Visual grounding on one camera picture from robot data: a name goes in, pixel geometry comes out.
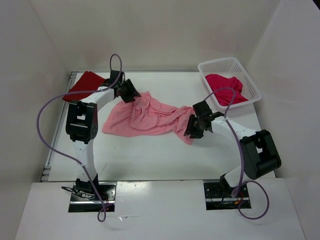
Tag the light pink t-shirt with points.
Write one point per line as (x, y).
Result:
(146, 116)

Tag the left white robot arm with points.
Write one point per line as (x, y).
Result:
(82, 127)

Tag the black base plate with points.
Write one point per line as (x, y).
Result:
(84, 202)
(215, 199)

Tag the white plastic basket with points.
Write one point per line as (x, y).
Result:
(230, 67)

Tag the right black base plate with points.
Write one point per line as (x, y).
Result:
(215, 199)

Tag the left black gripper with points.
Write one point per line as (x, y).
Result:
(130, 90)

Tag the magenta t-shirt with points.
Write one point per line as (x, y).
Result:
(226, 89)

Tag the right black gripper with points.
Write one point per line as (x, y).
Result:
(194, 125)

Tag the dark red t-shirt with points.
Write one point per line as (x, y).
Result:
(89, 81)

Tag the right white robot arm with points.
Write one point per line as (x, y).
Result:
(258, 153)

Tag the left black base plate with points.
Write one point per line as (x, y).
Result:
(84, 202)

